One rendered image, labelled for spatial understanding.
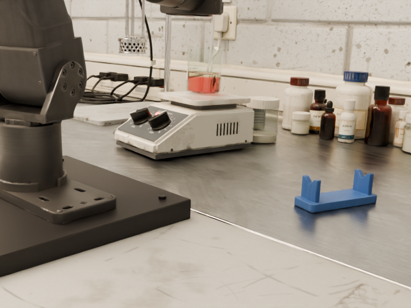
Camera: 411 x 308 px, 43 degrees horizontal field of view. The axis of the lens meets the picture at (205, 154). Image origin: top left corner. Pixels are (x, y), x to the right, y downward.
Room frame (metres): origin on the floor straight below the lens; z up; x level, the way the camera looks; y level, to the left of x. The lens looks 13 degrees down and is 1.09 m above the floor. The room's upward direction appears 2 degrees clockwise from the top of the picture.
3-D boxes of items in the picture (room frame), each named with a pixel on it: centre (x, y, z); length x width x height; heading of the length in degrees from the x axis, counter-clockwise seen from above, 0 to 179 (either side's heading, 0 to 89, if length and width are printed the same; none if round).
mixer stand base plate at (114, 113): (1.21, 0.19, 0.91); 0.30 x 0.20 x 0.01; 137
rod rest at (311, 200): (0.58, -0.16, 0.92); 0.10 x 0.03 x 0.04; 119
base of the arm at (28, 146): (0.52, 0.18, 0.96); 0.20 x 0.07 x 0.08; 49
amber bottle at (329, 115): (1.00, -0.24, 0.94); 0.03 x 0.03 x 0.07
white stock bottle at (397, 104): (1.00, -0.36, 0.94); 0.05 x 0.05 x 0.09
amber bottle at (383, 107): (0.96, -0.32, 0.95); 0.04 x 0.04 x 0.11
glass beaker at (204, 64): (0.90, 0.01, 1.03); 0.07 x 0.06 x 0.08; 134
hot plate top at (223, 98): (0.88, 0.01, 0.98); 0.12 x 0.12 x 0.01; 38
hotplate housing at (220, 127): (0.87, 0.03, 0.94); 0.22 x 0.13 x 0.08; 128
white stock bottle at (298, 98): (1.10, -0.19, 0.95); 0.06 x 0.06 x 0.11
